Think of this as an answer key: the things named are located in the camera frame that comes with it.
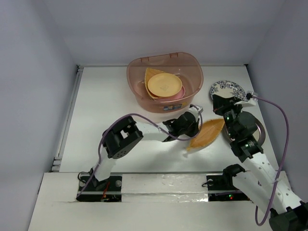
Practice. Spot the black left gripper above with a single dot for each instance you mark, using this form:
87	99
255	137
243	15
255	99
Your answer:
194	129

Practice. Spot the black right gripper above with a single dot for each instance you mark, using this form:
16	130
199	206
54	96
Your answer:
221	104

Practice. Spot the blue floral ceramic plate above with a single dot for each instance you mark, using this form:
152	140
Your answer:
227	89

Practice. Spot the orange woven fish-shaped plate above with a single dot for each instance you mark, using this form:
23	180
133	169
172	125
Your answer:
208	133

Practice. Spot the pink round plate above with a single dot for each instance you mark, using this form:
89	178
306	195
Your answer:
177	96

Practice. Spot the yellow round plate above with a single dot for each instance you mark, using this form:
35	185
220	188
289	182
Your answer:
164	85

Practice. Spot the brown rimmed cream plate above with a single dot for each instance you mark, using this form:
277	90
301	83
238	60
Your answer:
259	134

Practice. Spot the orange woven fan-shaped plate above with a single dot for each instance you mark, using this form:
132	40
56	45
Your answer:
149	73

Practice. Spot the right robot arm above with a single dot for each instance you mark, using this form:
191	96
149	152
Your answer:
255	176

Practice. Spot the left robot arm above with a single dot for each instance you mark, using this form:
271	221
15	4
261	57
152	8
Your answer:
125	133

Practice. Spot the pink translucent plastic bin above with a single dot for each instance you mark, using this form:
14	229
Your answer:
183	65

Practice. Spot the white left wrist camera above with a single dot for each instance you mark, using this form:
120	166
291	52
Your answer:
195	110

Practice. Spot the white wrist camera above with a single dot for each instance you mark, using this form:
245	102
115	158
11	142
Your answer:
249	100
195	110

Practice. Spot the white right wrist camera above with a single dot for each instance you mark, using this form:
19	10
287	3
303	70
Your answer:
249	100

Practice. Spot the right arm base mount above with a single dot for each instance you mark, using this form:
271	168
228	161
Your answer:
219	190

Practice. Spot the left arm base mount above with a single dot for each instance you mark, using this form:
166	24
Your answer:
100	191

